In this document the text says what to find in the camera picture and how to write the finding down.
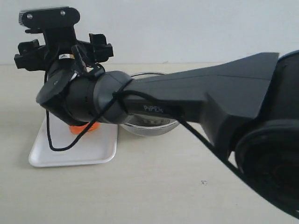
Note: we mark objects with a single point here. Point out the white rectangular plastic tray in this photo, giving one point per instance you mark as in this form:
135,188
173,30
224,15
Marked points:
95,147

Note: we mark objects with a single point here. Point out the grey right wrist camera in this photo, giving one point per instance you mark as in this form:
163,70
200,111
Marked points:
37,20

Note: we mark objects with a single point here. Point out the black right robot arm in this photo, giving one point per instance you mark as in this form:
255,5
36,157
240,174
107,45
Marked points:
246,112

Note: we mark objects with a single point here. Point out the steel mesh colander bowl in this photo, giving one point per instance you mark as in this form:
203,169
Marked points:
148,122

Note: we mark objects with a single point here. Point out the orange pump soap bottle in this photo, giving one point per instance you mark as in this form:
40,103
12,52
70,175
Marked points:
78,129

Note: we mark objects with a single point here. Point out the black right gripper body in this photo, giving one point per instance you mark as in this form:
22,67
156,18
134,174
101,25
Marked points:
34,57

